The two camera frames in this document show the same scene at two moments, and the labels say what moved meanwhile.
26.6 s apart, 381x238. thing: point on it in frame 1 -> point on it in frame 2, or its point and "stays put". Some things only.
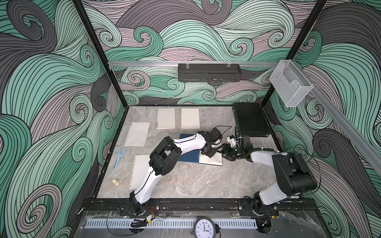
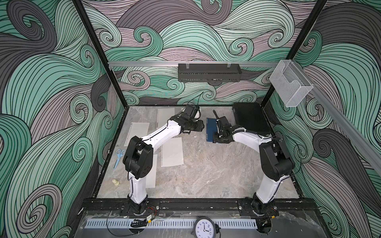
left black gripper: x=212 y=154 -> x=199 y=128
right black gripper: x=227 y=147 -> x=215 y=139
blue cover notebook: x=197 y=156 -> x=211 y=127
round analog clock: x=205 y=227 stays put
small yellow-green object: x=116 y=182 stays put
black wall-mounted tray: x=209 y=72 stays put
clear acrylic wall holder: x=290 y=83 stays put
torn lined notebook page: x=137 y=135 stays put
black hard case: x=251 y=119 stays put
